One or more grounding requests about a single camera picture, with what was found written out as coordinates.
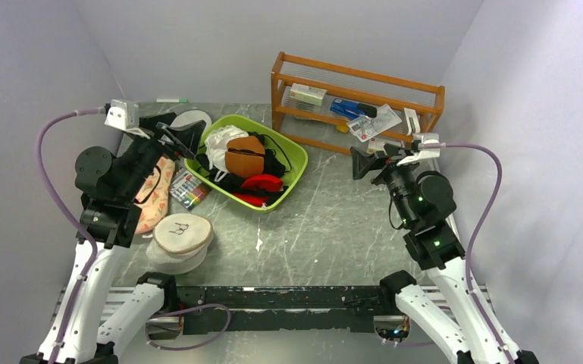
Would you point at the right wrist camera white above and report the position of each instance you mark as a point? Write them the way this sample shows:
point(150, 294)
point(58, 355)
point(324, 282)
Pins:
point(425, 146)

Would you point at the pack of coloured markers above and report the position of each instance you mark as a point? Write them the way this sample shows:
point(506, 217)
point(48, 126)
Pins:
point(188, 190)

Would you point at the white green box upper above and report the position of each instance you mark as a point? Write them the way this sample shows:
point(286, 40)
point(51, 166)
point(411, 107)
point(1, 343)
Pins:
point(307, 94)

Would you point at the orange brown bra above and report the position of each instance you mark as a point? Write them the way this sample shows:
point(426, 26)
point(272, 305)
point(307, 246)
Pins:
point(245, 157)

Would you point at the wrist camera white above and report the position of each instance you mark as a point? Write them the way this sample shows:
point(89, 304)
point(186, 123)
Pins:
point(425, 146)
point(122, 115)

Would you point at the wooden orange shelf rack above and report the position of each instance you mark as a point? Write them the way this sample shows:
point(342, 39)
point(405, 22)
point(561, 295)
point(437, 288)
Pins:
point(336, 95)

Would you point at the white mesh laundry bag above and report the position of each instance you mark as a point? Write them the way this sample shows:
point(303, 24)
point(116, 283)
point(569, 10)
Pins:
point(179, 243)

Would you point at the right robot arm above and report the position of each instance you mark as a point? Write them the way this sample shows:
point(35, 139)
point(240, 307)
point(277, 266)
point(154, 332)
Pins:
point(468, 332)

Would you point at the white lace garment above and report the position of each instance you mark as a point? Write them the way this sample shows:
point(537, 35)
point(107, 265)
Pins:
point(216, 145)

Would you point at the black garment in basin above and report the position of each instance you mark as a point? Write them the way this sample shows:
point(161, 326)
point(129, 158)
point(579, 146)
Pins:
point(277, 164)

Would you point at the white green box lower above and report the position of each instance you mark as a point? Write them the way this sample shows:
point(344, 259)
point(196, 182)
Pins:
point(378, 144)

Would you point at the red bra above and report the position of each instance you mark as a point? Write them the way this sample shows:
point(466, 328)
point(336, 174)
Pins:
point(261, 190)

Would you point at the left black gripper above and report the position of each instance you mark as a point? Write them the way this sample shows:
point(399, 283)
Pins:
point(148, 123)

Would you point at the blue stapler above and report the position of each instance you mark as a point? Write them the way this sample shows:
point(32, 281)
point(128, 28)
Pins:
point(352, 110)

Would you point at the floral peach insoles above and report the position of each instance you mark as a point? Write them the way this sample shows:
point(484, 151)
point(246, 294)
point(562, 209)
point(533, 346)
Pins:
point(152, 197)

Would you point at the white green box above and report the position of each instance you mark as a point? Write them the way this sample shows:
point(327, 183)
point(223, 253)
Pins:
point(378, 144)
point(307, 94)

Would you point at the clear plastic packet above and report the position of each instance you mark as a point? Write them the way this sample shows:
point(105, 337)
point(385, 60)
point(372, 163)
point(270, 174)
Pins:
point(365, 127)

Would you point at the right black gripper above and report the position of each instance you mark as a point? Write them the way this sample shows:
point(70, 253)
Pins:
point(393, 155)

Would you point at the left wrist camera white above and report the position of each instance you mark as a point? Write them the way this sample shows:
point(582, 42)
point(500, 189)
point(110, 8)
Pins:
point(122, 115)

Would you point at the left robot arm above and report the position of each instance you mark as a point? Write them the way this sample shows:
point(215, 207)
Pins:
point(105, 229)

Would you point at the grey round pads stack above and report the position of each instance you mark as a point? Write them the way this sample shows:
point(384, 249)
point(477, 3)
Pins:
point(190, 117)

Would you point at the white clip holder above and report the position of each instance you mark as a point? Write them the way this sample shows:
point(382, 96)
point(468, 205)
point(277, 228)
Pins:
point(412, 121)

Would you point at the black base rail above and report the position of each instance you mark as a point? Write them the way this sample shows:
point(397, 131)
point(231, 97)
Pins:
point(356, 308)

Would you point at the green white marker pen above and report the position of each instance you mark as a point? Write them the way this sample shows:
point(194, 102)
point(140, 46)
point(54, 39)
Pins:
point(167, 100)

